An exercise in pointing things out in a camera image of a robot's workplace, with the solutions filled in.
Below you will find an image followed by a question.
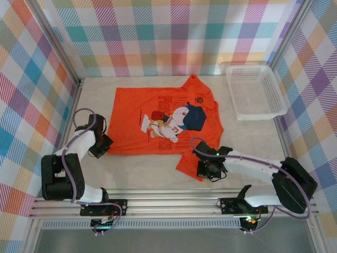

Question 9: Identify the small black circuit board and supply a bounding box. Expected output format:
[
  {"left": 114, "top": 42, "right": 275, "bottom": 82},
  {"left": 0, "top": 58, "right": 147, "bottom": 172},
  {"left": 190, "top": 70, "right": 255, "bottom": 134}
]
[
  {"left": 241, "top": 216, "right": 260, "bottom": 230},
  {"left": 91, "top": 216, "right": 116, "bottom": 229}
]

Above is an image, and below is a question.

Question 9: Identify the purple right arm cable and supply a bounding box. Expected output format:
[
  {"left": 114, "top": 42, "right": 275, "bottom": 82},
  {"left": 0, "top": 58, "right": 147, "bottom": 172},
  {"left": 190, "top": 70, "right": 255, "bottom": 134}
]
[{"left": 190, "top": 136, "right": 313, "bottom": 235}]

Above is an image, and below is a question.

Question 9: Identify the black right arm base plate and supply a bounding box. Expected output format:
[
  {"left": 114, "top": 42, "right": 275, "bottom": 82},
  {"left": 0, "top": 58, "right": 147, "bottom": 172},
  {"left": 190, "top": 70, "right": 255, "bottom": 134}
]
[{"left": 220, "top": 197, "right": 269, "bottom": 216}]

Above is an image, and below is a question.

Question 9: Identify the grey metal panel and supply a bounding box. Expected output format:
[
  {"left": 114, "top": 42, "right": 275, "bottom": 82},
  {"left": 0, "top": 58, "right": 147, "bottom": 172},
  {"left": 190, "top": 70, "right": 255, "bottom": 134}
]
[{"left": 34, "top": 228, "right": 316, "bottom": 253}]

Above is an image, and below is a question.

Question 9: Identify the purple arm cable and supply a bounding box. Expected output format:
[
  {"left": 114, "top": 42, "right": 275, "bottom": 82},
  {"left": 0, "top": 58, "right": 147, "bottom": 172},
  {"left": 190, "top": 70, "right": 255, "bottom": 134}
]
[
  {"left": 190, "top": 136, "right": 313, "bottom": 235},
  {"left": 63, "top": 108, "right": 124, "bottom": 236}
]

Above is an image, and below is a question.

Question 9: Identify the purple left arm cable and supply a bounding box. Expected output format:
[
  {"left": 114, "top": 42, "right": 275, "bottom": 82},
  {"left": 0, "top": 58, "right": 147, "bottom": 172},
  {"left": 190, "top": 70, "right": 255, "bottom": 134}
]
[{"left": 63, "top": 108, "right": 124, "bottom": 236}]

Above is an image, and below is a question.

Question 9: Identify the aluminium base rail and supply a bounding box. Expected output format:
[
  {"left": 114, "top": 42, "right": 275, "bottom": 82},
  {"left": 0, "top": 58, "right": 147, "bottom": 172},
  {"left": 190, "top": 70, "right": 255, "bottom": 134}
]
[{"left": 28, "top": 187, "right": 320, "bottom": 220}]

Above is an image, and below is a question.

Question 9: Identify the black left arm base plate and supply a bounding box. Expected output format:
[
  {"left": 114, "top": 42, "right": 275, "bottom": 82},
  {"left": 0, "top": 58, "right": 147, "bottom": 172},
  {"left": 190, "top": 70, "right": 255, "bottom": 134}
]
[{"left": 80, "top": 199, "right": 129, "bottom": 217}]

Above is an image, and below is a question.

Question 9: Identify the grey slotted cable duct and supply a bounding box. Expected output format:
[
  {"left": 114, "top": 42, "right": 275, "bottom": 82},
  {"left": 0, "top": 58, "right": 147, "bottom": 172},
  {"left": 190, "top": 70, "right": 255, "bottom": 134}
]
[{"left": 42, "top": 220, "right": 243, "bottom": 230}]

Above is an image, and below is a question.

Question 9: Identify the aluminium frame post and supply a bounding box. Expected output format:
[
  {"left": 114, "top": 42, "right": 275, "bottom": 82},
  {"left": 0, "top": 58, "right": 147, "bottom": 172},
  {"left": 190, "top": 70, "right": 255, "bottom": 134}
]
[
  {"left": 267, "top": 0, "right": 318, "bottom": 73},
  {"left": 26, "top": 0, "right": 85, "bottom": 89}
]

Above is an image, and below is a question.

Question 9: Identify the orange t-shirt with cartoon print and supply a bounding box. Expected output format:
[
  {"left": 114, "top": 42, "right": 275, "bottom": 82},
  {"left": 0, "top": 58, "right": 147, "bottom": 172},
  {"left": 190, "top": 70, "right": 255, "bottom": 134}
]
[{"left": 107, "top": 74, "right": 224, "bottom": 182}]

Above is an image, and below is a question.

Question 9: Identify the white plastic basket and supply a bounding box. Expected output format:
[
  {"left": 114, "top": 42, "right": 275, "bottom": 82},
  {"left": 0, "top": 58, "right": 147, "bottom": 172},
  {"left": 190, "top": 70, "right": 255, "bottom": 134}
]
[{"left": 225, "top": 65, "right": 288, "bottom": 121}]

